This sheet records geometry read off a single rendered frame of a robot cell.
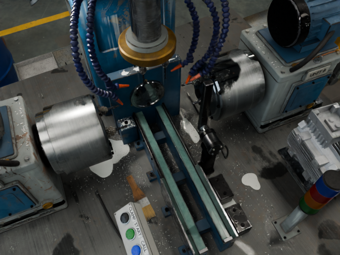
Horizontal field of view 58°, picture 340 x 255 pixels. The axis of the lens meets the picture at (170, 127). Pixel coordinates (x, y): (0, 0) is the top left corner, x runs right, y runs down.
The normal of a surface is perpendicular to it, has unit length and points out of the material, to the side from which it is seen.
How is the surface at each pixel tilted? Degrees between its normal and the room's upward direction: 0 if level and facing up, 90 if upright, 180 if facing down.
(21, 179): 89
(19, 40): 0
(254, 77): 40
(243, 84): 47
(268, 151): 0
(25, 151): 0
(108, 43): 90
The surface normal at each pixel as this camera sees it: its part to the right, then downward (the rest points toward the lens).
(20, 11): 0.00, -0.57
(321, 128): -0.95, 0.26
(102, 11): 0.39, 0.76
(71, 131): 0.20, -0.08
